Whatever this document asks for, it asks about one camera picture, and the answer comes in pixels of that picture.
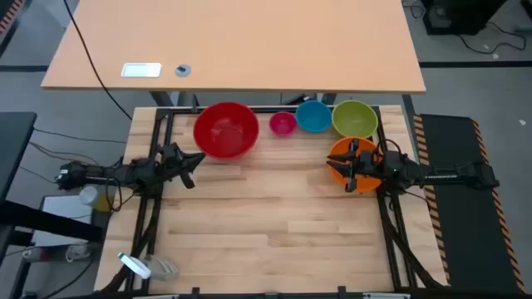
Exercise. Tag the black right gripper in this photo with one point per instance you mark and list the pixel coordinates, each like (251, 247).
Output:
(367, 163)

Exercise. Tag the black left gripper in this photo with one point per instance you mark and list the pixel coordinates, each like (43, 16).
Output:
(170, 160)

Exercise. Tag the orange bowl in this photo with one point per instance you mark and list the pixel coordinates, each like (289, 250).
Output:
(341, 146)

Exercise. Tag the green bowl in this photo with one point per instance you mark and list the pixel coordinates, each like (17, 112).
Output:
(354, 119)

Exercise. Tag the blue bowl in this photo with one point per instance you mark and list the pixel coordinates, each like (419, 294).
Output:
(313, 116)

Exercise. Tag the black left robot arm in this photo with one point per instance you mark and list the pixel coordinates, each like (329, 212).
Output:
(95, 172)

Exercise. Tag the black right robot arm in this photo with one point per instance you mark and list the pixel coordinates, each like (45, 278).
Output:
(449, 174)

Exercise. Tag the large red bowl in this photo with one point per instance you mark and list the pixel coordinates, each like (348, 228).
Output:
(226, 133)

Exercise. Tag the grey desk leg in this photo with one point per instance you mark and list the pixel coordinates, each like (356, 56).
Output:
(328, 99)
(164, 99)

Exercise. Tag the small pink bowl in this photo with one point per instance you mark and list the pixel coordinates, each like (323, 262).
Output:
(282, 124)

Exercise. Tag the black desk foot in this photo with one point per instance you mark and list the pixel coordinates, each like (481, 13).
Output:
(297, 99)

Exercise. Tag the yellow object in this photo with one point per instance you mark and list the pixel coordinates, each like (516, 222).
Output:
(102, 203)

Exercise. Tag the white cup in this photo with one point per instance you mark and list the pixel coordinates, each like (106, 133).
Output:
(88, 195)

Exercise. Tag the grey ridged plastic part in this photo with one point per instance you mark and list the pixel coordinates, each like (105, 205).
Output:
(164, 268)

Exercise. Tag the white tube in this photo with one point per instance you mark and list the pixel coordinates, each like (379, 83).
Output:
(135, 266)

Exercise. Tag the black mat with hazard stripes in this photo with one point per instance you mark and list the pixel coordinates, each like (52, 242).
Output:
(457, 232)

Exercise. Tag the light wooden desk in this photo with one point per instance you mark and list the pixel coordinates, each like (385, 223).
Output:
(249, 41)

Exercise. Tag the white board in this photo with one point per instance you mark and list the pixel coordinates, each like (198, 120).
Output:
(62, 205)

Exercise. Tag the black beam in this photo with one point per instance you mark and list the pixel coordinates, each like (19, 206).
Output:
(50, 222)

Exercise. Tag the white power strip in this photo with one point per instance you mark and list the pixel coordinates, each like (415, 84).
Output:
(50, 253)

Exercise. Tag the black side desk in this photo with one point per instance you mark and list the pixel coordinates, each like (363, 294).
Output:
(14, 145)

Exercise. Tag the black computer case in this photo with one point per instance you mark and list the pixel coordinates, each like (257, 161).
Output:
(457, 16)

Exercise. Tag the striped hazard strip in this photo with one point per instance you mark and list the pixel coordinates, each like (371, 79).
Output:
(10, 14)

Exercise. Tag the black aluminium table frame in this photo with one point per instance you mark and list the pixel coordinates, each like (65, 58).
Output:
(164, 111)

